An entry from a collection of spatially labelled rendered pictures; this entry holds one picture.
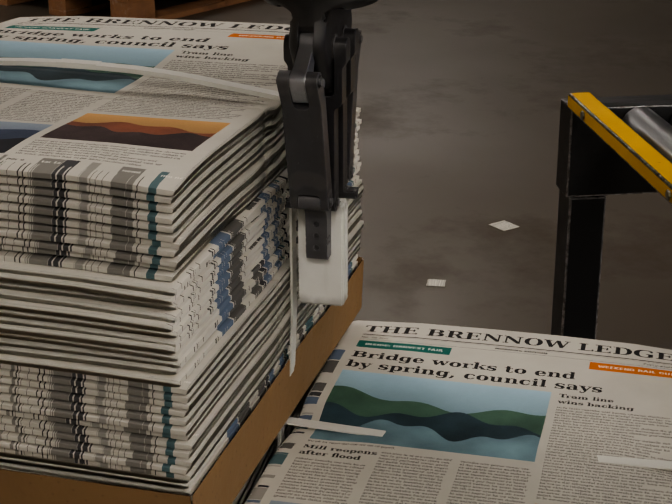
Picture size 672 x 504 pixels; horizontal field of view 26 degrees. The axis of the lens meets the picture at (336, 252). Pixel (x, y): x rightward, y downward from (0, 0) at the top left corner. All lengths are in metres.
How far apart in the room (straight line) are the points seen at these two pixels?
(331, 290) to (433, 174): 3.21
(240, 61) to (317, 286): 0.17
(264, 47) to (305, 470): 0.30
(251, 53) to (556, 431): 0.33
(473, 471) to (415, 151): 3.43
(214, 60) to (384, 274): 2.45
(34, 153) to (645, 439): 0.46
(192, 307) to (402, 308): 2.46
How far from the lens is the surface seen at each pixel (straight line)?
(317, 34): 0.86
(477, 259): 3.54
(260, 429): 0.94
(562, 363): 1.11
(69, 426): 0.84
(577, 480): 0.95
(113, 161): 0.79
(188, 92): 0.95
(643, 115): 1.87
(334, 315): 1.08
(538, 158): 4.33
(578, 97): 1.85
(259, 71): 0.98
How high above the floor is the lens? 1.30
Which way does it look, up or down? 21 degrees down
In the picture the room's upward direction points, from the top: straight up
